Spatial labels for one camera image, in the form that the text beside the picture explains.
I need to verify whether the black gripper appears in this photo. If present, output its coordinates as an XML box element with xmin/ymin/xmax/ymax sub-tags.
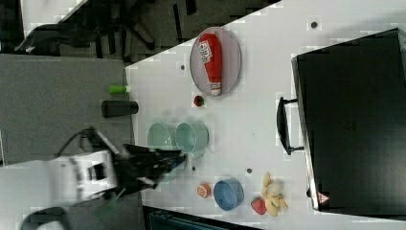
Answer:
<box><xmin>113</xmin><ymin>144</ymin><xmax>187</xmax><ymax>196</ymax></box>

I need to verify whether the black oven door handle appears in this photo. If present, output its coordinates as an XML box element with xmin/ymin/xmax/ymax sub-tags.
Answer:
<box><xmin>277</xmin><ymin>97</ymin><xmax>305</xmax><ymax>155</ymax></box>

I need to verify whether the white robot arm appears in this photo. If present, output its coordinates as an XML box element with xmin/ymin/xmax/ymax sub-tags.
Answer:
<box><xmin>1</xmin><ymin>145</ymin><xmax>187</xmax><ymax>230</ymax></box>

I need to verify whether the green colander bowl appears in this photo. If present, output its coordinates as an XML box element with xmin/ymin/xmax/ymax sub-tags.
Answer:
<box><xmin>147</xmin><ymin>123</ymin><xmax>178</xmax><ymax>183</ymax></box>

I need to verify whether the green mug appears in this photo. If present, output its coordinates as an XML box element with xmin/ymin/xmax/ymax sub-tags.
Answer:
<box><xmin>175</xmin><ymin>123</ymin><xmax>209</xmax><ymax>159</ymax></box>

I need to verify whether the orange slice toy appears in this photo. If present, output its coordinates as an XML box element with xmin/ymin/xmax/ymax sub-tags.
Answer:
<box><xmin>196</xmin><ymin>182</ymin><xmax>212</xmax><ymax>198</ymax></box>

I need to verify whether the small red tomato toy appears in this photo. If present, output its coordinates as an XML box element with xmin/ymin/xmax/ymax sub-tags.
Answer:
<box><xmin>193</xmin><ymin>96</ymin><xmax>204</xmax><ymax>107</ymax></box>

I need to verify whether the blue cup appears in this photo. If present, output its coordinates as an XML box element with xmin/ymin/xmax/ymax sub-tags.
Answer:
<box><xmin>214</xmin><ymin>178</ymin><xmax>244</xmax><ymax>211</ymax></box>

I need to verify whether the red strawberry toy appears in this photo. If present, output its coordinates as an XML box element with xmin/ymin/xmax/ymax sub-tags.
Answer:
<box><xmin>251</xmin><ymin>196</ymin><xmax>267</xmax><ymax>215</ymax></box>

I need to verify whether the yellow plush toy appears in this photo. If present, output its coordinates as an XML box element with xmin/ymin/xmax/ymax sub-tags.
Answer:
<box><xmin>261</xmin><ymin>172</ymin><xmax>288</xmax><ymax>217</ymax></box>

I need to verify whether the red ketchup bottle toy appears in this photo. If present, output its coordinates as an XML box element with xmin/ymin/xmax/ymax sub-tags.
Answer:
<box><xmin>198</xmin><ymin>33</ymin><xmax>222</xmax><ymax>96</ymax></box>

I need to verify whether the grey round plate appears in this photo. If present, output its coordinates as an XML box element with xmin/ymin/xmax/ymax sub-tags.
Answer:
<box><xmin>190</xmin><ymin>27</ymin><xmax>241</xmax><ymax>97</ymax></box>

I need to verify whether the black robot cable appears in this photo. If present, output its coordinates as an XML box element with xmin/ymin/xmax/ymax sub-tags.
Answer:
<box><xmin>54</xmin><ymin>127</ymin><xmax>97</xmax><ymax>159</ymax></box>

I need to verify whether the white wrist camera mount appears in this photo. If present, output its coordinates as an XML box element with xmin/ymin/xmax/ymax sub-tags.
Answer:
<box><xmin>46</xmin><ymin>150</ymin><xmax>118</xmax><ymax>205</ymax></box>

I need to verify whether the black cylinder post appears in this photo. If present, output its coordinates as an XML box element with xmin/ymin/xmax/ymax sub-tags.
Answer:
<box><xmin>101</xmin><ymin>101</ymin><xmax>139</xmax><ymax>118</ymax></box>

